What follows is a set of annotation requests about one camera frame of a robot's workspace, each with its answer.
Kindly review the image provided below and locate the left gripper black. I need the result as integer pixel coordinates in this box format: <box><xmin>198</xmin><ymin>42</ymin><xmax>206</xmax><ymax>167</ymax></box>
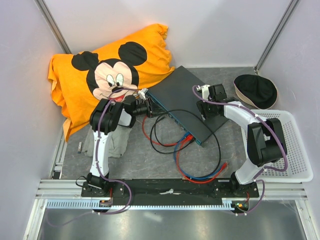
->
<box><xmin>133</xmin><ymin>97</ymin><xmax>167</xmax><ymax>119</ymax></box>

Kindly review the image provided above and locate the black network cable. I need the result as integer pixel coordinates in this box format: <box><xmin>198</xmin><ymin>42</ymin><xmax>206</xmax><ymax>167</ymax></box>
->
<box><xmin>150</xmin><ymin>109</ymin><xmax>221</xmax><ymax>155</ymax></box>

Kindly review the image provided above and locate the dark grey network switch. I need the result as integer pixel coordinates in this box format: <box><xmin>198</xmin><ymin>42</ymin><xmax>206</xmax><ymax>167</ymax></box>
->
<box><xmin>147</xmin><ymin>66</ymin><xmax>228</xmax><ymax>145</ymax></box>

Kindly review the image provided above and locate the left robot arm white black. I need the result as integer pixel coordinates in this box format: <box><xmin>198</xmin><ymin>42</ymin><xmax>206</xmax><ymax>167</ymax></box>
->
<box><xmin>86</xmin><ymin>95</ymin><xmax>162</xmax><ymax>197</ymax></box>

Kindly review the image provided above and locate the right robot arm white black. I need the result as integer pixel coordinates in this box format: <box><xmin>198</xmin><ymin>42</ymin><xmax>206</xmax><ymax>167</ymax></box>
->
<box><xmin>192</xmin><ymin>84</ymin><xmax>288</xmax><ymax>197</ymax></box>

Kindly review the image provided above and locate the grey crumpled cloth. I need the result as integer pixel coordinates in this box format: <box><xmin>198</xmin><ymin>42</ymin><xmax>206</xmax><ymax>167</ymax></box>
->
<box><xmin>82</xmin><ymin>125</ymin><xmax>132</xmax><ymax>158</ymax></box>

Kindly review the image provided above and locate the black cap with beige brim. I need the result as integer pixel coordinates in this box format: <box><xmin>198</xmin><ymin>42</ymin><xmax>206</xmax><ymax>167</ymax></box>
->
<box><xmin>233</xmin><ymin>74</ymin><xmax>278</xmax><ymax>110</ymax></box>

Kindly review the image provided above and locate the orange Mickey Mouse pillow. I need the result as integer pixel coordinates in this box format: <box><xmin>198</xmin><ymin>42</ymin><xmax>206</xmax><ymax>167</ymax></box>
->
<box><xmin>48</xmin><ymin>23</ymin><xmax>175</xmax><ymax>141</ymax></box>

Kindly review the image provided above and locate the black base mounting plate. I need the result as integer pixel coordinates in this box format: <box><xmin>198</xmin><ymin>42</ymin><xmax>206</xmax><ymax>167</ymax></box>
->
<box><xmin>81</xmin><ymin>178</ymin><xmax>260</xmax><ymax>205</ymax></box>

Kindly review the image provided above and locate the white perforated plastic basket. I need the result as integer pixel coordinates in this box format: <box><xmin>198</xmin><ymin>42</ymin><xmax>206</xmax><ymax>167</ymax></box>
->
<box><xmin>253</xmin><ymin>109</ymin><xmax>314</xmax><ymax>183</ymax></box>

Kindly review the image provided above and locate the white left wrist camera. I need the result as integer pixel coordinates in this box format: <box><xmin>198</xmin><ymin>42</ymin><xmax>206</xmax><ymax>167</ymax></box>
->
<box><xmin>137</xmin><ymin>88</ymin><xmax>149</xmax><ymax>101</ymax></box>

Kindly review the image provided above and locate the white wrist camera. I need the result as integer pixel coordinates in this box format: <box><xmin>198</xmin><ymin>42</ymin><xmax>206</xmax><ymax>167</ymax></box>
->
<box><xmin>192</xmin><ymin>84</ymin><xmax>210</xmax><ymax>102</ymax></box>
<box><xmin>137</xmin><ymin>88</ymin><xmax>149</xmax><ymax>101</ymax></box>

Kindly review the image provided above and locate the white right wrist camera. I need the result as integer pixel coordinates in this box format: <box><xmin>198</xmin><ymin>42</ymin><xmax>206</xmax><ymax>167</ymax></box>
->
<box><xmin>192</xmin><ymin>84</ymin><xmax>210</xmax><ymax>102</ymax></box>

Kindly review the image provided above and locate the blue network cable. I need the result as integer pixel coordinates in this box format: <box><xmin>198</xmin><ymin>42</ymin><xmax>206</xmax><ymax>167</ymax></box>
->
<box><xmin>173</xmin><ymin>134</ymin><xmax>222</xmax><ymax>181</ymax></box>

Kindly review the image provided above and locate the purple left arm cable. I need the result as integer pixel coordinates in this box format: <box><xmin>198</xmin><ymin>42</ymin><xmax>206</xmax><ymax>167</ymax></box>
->
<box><xmin>46</xmin><ymin>87</ymin><xmax>138</xmax><ymax>227</ymax></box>

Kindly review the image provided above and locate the white slotted cable duct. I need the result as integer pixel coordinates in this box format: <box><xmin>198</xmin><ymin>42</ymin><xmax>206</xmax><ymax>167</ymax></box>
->
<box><xmin>46</xmin><ymin>199</ymin><xmax>235</xmax><ymax>211</ymax></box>

